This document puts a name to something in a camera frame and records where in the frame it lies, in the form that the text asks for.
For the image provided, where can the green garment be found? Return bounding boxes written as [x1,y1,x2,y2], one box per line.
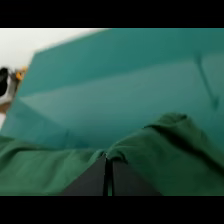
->
[0,112,224,197]

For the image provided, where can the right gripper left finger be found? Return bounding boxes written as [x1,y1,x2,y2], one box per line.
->
[61,153,108,197]

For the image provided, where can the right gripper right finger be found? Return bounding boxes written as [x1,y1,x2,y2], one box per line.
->
[111,157,163,197]

